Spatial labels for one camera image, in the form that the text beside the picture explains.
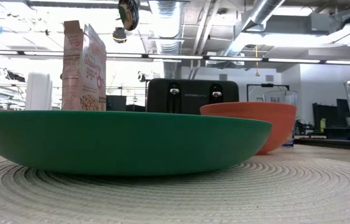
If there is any pink strawberry yogurt cereal box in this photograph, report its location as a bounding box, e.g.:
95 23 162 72
62 20 108 112

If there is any black toaster with chrome knobs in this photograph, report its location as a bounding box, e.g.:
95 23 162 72
145 78 240 115

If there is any black box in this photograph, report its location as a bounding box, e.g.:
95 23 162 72
106 95 128 112

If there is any green plate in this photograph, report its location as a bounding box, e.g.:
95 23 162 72
0 110 273 177

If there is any long LED light bar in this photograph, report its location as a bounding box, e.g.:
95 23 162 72
0 49 350 66

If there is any round woven beige placemat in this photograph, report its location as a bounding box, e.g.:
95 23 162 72
0 155 350 224

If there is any orange bowl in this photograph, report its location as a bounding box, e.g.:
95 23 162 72
200 101 298 156

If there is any clear glass tumbler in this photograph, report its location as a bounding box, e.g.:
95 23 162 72
263 90 298 147

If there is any white plastic container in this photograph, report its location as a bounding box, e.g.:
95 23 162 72
25 72 53 111

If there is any black cabinet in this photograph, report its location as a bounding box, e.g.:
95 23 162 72
312 98 350 141

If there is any black dome camera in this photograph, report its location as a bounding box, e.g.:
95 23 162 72
112 27 128 44

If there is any yellow hanging cord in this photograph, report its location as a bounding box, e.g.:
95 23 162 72
254 45 260 77

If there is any black aluminium table frame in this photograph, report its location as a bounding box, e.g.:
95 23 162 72
294 136 350 151

